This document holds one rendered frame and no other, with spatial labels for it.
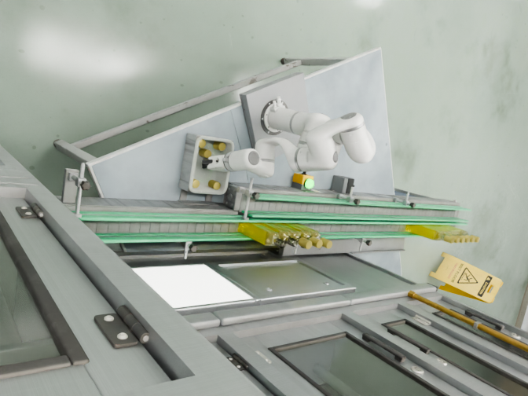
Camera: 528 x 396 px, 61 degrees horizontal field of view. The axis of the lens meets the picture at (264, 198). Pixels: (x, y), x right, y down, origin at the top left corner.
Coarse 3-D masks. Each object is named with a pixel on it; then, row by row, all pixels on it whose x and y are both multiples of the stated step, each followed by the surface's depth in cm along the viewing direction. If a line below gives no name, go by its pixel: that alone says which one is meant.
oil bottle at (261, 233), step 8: (240, 224) 184; (248, 224) 180; (256, 224) 180; (240, 232) 184; (248, 232) 180; (256, 232) 176; (264, 232) 172; (272, 232) 172; (256, 240) 176; (264, 240) 172; (272, 240) 170
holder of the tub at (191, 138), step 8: (192, 136) 172; (208, 136) 180; (192, 144) 172; (184, 152) 177; (192, 152) 172; (184, 160) 177; (184, 168) 177; (184, 176) 176; (184, 184) 176; (184, 192) 181; (184, 200) 181; (192, 200) 184; (208, 200) 189
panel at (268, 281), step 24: (192, 264) 163; (216, 264) 168; (240, 264) 175; (264, 264) 181; (288, 264) 187; (240, 288) 148; (264, 288) 154; (288, 288) 158; (312, 288) 163; (336, 288) 166; (192, 312) 127
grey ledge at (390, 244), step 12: (336, 240) 227; (348, 240) 232; (372, 240) 245; (384, 240) 252; (396, 240) 259; (288, 252) 208; (300, 252) 213; (312, 252) 218; (324, 252) 223; (336, 252) 229; (348, 252) 235; (360, 252) 238; (372, 252) 245
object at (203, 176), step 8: (200, 136) 171; (208, 144) 181; (232, 144) 179; (216, 152) 184; (224, 152) 183; (192, 160) 171; (200, 160) 181; (192, 168) 171; (200, 168) 181; (192, 176) 172; (200, 176) 182; (208, 176) 185; (216, 176) 187; (224, 176) 183; (200, 184) 183; (224, 184) 183; (200, 192) 176; (208, 192) 178; (216, 192) 180; (224, 192) 183
